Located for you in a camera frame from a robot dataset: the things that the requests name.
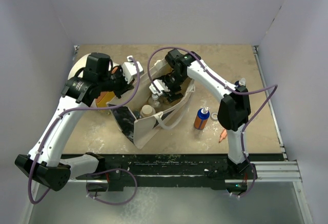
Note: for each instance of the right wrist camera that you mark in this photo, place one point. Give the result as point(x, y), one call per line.
point(158, 88)

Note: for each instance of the orange bottle blue pump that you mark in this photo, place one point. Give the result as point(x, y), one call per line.
point(201, 119)

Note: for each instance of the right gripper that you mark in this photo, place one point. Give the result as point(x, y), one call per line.
point(165, 78)

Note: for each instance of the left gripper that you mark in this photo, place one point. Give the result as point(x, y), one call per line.
point(125, 86)

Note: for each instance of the canvas tote bag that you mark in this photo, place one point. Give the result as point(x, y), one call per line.
point(167, 116)

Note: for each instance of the small square bottle dark cap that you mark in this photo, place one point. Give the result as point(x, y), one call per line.
point(136, 114)

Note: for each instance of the white round container orange lid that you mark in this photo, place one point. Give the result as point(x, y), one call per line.
point(89, 77)

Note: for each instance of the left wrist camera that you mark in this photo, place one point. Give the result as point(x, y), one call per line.
point(129, 71)

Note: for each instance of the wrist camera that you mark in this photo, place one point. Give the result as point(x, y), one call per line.
point(129, 71)
point(158, 88)

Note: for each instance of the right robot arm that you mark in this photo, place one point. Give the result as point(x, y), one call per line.
point(234, 103)

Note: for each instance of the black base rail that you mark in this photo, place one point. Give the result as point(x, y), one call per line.
point(212, 171)

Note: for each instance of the small clear bottle white cap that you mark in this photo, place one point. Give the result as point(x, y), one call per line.
point(154, 102)

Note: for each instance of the white bottle beige cap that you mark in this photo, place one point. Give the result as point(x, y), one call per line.
point(147, 111)

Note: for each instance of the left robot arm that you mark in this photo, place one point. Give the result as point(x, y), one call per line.
point(44, 163)

